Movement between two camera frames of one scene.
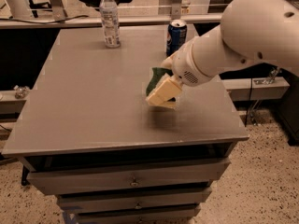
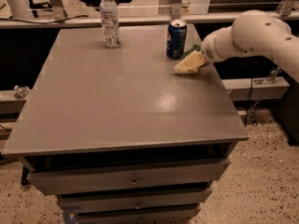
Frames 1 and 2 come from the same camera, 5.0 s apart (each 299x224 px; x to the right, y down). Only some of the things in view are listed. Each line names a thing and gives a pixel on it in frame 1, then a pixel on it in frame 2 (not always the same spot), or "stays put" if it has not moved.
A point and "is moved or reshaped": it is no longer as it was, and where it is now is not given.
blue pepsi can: (177, 35) stays put
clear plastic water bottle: (109, 19) stays put
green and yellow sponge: (154, 77) is moved or reshaped
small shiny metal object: (21, 91) stays put
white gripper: (187, 65) to (207, 52)
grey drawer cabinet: (88, 135) stays put
